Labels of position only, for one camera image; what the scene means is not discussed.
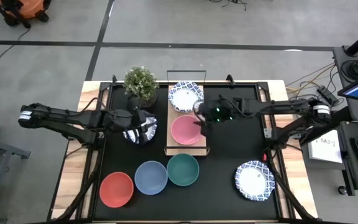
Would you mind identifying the green ribbed bowl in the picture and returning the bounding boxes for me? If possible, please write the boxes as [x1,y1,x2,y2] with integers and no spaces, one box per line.
[166,153,200,187]

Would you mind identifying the black power strip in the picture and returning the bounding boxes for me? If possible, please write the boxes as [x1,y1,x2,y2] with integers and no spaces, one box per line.
[316,85,339,105]

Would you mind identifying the dark grey desk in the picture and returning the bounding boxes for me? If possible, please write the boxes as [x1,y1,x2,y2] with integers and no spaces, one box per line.
[333,45,358,197]

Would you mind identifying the white paper sheet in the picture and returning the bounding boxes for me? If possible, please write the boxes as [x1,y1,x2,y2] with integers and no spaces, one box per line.
[308,138,344,164]

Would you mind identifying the coiled black cable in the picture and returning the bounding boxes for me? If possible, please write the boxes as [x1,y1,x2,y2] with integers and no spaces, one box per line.
[340,58,358,82]

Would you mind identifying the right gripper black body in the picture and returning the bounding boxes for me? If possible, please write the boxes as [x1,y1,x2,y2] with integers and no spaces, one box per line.
[198,97,236,124]

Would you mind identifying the black table mat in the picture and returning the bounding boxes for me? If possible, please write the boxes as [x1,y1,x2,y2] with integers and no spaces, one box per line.
[93,84,280,221]

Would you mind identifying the green plant in ribbed pot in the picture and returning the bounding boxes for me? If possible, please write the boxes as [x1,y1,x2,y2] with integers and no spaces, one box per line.
[122,65,160,108]

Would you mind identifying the black cable bundle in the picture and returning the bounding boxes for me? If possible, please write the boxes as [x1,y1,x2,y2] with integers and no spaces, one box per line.
[209,0,248,11]

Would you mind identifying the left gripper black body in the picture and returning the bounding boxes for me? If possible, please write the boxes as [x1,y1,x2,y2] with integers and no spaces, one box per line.
[131,108,150,131]

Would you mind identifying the blue ribbed bowl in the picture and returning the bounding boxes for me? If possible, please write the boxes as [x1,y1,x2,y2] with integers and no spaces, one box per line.
[134,160,168,196]

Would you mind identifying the red ribbed bowl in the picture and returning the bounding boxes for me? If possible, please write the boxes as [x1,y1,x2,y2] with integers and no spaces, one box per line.
[99,171,134,208]

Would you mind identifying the pink ribbed bowl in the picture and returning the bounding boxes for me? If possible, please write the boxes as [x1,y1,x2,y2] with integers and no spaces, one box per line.
[170,114,202,146]

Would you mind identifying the wooden shelf with black frame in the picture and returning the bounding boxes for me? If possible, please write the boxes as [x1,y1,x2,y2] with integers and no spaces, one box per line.
[163,70,211,156]

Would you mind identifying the orange shop vacuum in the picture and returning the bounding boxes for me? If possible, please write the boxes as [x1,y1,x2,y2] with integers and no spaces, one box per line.
[0,0,52,28]

